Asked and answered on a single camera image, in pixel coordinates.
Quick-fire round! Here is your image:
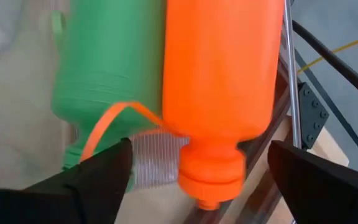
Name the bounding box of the clear plastic bin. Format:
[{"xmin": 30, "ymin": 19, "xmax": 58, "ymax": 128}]
[{"xmin": 0, "ymin": 0, "xmax": 303, "ymax": 224}]

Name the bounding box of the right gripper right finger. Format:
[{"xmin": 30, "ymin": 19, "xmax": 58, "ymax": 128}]
[{"xmin": 267, "ymin": 139, "xmax": 358, "ymax": 224}]

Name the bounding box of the green plastic bottle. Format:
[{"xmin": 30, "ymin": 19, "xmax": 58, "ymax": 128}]
[{"xmin": 50, "ymin": 0, "xmax": 167, "ymax": 192}]

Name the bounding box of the yellow floor cable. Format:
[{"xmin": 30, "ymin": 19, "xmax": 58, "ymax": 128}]
[{"xmin": 296, "ymin": 30, "xmax": 358, "ymax": 74}]

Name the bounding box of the orange plastic bottle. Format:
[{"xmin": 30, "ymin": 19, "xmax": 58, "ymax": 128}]
[{"xmin": 79, "ymin": 0, "xmax": 285, "ymax": 211}]

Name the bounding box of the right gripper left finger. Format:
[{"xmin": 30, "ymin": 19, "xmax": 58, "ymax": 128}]
[{"xmin": 0, "ymin": 138, "xmax": 134, "ymax": 224}]

